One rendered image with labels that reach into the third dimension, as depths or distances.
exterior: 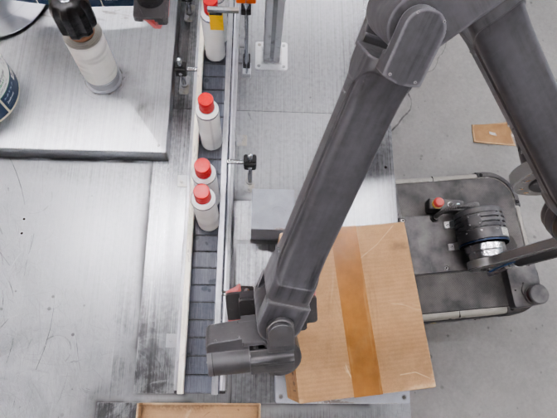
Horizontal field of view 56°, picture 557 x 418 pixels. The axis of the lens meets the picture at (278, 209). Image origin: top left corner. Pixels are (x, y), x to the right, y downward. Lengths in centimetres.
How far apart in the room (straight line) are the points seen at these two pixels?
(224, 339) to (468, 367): 161
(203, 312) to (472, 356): 131
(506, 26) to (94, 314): 103
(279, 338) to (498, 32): 42
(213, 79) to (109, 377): 76
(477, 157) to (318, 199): 192
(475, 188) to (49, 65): 151
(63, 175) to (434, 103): 169
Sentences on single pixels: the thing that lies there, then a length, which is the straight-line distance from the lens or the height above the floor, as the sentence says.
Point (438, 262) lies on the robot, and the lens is 195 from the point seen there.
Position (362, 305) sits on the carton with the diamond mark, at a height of 112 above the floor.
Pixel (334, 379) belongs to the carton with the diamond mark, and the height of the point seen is 112.
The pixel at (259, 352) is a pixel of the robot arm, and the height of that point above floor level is 134.
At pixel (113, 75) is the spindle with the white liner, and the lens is 137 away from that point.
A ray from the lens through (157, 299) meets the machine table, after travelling 125.
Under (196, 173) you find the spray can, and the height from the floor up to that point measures 107.
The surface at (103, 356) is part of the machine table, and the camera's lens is 126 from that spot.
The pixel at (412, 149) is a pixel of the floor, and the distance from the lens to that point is 237.
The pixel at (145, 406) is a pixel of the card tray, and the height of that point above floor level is 83.
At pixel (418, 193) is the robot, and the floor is 24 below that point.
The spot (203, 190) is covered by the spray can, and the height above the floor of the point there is 108.
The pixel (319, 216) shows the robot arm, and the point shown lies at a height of 150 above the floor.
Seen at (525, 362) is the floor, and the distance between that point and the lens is 231.
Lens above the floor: 205
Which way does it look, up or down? 71 degrees down
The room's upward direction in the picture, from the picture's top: 10 degrees clockwise
